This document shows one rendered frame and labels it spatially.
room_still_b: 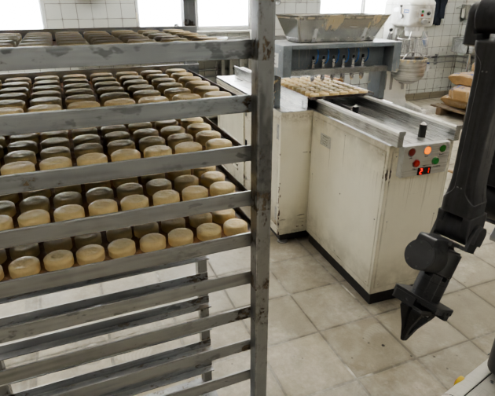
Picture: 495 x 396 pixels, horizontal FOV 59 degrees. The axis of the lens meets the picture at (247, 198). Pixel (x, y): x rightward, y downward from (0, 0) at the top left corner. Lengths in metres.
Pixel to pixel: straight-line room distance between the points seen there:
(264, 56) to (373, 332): 1.65
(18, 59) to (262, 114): 0.37
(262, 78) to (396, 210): 1.43
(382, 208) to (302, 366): 0.76
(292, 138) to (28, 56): 1.92
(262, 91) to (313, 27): 1.74
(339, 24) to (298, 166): 0.78
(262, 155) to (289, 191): 1.81
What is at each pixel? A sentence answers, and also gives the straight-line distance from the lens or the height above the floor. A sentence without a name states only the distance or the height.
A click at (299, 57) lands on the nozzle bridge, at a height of 1.11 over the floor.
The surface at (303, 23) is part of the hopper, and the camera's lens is 2.44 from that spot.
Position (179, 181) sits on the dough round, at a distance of 0.90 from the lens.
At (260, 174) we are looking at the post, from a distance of 0.79.
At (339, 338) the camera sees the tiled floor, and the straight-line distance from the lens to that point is 2.12.
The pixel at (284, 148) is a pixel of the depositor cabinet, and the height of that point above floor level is 0.63.
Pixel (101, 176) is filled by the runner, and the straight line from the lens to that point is 0.75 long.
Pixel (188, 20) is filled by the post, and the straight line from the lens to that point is 1.16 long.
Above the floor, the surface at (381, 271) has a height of 0.21.
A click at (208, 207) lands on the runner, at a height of 1.05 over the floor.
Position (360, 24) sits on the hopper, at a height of 1.27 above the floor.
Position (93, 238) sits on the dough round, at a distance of 0.91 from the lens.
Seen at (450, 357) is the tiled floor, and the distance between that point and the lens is 2.18.
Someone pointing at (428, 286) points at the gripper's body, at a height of 0.89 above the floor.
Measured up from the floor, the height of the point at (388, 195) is 0.61.
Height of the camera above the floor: 1.40
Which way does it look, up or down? 24 degrees down
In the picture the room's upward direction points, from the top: straight up
